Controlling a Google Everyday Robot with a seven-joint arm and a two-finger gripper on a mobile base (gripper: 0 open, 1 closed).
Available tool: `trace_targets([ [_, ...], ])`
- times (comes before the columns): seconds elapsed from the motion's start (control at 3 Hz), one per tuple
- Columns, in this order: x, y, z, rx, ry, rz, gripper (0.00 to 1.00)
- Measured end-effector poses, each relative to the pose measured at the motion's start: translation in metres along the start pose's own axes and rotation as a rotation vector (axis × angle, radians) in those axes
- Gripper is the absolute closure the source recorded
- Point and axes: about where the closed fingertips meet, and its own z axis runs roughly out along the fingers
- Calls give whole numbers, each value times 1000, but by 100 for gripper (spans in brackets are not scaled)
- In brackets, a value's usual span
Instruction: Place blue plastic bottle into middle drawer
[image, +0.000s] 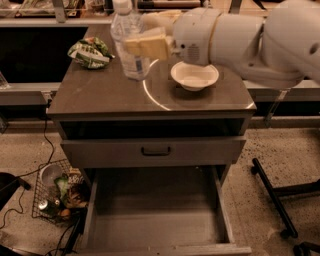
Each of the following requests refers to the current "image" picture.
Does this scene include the black chair base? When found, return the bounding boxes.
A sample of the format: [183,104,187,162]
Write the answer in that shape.
[251,158,320,256]

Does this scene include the snack bags in basket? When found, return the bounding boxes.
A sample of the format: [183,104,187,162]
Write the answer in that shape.
[54,167,90,209]

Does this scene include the white paper bowl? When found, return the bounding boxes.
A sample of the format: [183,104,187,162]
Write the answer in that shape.
[170,62,219,91]

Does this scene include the black cable on floor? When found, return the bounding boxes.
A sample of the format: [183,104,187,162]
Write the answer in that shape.
[0,116,57,230]

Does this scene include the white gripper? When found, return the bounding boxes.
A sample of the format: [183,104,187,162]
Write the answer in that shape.
[122,7,221,66]

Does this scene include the grey drawer cabinet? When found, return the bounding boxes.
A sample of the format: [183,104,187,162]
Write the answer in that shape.
[46,23,258,188]

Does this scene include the clear plastic water bottle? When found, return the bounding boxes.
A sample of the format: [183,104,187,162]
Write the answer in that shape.
[110,0,150,81]

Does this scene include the black wire basket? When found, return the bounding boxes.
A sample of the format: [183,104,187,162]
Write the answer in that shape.
[32,159,87,224]

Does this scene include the open lower grey drawer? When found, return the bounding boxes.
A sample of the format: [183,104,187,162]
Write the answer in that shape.
[79,167,252,256]

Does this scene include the green chip bag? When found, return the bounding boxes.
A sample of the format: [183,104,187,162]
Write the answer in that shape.
[67,37,115,70]

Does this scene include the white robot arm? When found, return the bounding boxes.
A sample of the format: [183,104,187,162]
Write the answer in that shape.
[122,0,320,89]

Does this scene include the upper grey drawer with handle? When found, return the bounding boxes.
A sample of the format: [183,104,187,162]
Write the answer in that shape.
[61,136,246,168]

